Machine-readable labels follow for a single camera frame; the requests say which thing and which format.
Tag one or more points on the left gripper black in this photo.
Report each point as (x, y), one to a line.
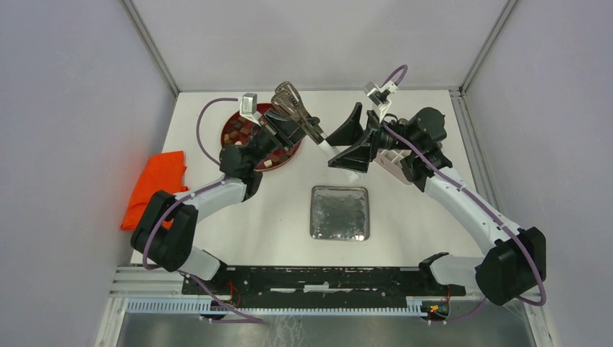
(283, 130)

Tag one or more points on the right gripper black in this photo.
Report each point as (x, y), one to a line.
(363, 147)

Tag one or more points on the metal serving tongs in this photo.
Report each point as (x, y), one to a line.
(287, 98)

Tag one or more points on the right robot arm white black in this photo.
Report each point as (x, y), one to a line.
(513, 261)

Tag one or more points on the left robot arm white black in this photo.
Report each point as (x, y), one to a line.
(164, 236)

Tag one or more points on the pink divided chocolate box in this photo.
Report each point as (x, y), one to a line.
(390, 160)

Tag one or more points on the round red plate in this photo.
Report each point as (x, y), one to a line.
(244, 143)

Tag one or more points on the square metal tray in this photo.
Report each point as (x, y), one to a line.
(339, 213)

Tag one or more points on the orange cloth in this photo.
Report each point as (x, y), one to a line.
(164, 171)

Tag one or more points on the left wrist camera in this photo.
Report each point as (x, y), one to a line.
(248, 108)

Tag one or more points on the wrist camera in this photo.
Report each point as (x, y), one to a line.
(380, 96)
(248, 108)

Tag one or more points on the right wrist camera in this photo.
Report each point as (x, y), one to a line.
(380, 96)

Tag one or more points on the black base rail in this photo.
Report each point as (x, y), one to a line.
(259, 287)

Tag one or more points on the white toothed cable strip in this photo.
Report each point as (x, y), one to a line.
(208, 306)

